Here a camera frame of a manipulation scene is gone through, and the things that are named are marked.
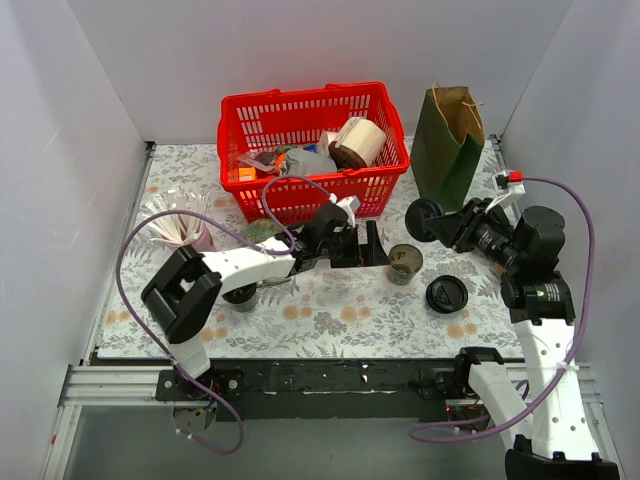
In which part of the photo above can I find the red plastic shopping basket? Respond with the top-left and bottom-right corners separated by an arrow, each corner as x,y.
217,82 -> 409,223

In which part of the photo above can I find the green paper bag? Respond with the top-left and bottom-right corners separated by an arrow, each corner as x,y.
410,82 -> 485,212

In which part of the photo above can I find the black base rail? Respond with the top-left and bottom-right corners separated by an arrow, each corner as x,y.
155,358 -> 480,421

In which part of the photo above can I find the grey plastic pouch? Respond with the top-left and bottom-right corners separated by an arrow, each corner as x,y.
280,148 -> 337,176

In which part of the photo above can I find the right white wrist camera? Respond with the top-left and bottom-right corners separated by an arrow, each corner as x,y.
486,170 -> 526,212

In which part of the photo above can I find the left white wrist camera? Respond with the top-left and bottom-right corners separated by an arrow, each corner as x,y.
329,194 -> 360,227

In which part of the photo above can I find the beige and brown roll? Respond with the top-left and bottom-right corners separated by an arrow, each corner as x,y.
328,117 -> 387,170

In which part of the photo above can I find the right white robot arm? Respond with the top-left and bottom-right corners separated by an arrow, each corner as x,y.
417,199 -> 620,479

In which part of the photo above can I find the pink small roll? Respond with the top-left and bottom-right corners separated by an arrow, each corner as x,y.
316,131 -> 338,157

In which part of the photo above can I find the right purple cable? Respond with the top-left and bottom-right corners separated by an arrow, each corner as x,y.
408,175 -> 596,444

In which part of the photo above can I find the aluminium frame rail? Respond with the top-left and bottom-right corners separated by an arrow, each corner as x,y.
58,366 -> 171,407

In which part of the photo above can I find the floral table mat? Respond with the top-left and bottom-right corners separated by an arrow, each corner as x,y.
96,144 -> 522,360

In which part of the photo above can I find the stack of black lids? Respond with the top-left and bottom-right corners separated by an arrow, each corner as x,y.
425,275 -> 468,314

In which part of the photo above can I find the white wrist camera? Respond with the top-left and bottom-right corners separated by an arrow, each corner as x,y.
329,194 -> 360,227
486,170 -> 526,212

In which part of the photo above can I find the orange small box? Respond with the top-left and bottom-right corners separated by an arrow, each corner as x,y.
238,167 -> 257,182

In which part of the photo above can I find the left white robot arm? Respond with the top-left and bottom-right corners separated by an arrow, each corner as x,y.
141,197 -> 390,400

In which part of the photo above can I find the pink cup of straws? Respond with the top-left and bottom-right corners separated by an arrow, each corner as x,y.
143,186 -> 215,252

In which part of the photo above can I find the green round melon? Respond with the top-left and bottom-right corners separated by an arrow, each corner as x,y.
243,218 -> 281,244

